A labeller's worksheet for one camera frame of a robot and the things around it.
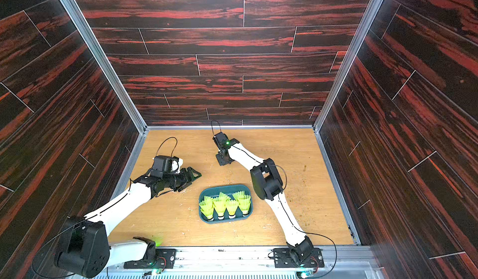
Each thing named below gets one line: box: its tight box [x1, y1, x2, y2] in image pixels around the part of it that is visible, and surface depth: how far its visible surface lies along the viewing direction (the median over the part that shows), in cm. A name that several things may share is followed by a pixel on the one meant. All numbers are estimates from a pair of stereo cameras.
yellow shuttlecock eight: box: [199, 195, 215, 221], surface depth 84 cm
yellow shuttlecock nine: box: [212, 193, 228, 220], surface depth 84 cm
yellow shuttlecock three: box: [232, 190, 246, 202], surface depth 88 cm
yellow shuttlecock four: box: [225, 198, 240, 219], surface depth 83 cm
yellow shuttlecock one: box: [237, 194, 251, 216], surface depth 84 cm
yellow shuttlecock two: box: [218, 191, 231, 202], surface depth 88 cm
